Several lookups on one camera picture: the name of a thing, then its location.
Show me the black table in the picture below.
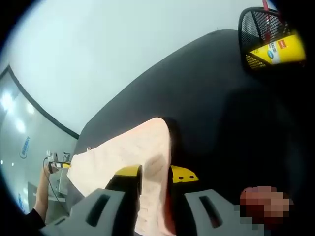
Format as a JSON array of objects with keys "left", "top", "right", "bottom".
[{"left": 65, "top": 29, "right": 315, "bottom": 236}]

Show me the black cable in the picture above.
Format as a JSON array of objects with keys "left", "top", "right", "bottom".
[{"left": 43, "top": 156, "right": 60, "bottom": 202}]

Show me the black mesh pen holder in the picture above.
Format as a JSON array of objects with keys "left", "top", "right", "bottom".
[{"left": 237, "top": 6, "right": 308, "bottom": 72}]

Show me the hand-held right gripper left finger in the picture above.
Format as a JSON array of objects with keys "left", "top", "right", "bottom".
[{"left": 40, "top": 165, "right": 144, "bottom": 236}]

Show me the pink towel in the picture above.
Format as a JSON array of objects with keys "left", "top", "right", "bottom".
[{"left": 66, "top": 117, "right": 178, "bottom": 236}]

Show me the yellow box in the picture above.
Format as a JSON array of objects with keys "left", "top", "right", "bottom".
[{"left": 248, "top": 33, "right": 307, "bottom": 66}]

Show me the black partition frame strip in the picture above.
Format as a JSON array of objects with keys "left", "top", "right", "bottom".
[{"left": 0, "top": 64, "right": 80, "bottom": 140}]

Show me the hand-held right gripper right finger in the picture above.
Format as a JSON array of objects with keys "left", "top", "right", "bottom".
[{"left": 167, "top": 165, "right": 247, "bottom": 236}]

